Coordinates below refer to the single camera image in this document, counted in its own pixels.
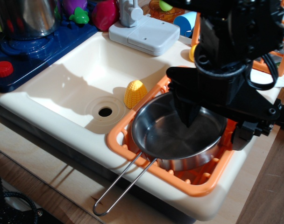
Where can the cream plastic toy sink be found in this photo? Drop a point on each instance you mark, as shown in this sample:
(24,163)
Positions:
(77,100)

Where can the light green toy egg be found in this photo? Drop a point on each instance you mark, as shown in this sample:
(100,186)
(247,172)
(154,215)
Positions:
(164,6)

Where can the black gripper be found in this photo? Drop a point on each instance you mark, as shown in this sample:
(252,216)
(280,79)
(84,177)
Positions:
(253,114)

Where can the orange plastic drying rack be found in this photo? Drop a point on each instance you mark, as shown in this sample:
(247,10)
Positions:
(193,182)

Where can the red stove knob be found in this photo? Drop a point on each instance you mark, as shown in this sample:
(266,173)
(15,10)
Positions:
(6,69)

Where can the orange upright grid rack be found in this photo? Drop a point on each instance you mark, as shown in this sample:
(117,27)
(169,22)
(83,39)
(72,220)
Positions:
(279,56)

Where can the orange transparent bowl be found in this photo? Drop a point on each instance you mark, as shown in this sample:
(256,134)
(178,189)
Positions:
(157,13)

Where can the blue toy stove top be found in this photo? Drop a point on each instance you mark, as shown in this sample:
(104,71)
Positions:
(28,58)

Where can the purple toy eggplant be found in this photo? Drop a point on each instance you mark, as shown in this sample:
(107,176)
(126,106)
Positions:
(75,11)

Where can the yellow toy corn cob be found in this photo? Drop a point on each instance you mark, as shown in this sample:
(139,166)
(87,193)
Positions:
(134,93)

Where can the large stainless steel pot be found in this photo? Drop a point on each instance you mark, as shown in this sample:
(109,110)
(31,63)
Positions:
(29,19)

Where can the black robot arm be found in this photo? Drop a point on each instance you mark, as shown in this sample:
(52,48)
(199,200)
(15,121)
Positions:
(232,65)

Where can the light blue toy cup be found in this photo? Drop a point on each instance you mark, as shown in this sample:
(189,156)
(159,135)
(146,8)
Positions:
(186,23)

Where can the grey toy faucet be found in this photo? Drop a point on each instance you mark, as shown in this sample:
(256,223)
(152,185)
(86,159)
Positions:
(142,32)

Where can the magenta toy fruit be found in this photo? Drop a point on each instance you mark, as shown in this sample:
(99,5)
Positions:
(105,14)

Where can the stainless steel pan wire handle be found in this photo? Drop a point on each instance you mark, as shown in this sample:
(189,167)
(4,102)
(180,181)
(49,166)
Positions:
(162,137)

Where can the yellow handled toy knife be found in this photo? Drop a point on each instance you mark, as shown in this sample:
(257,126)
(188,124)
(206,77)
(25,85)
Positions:
(229,70)

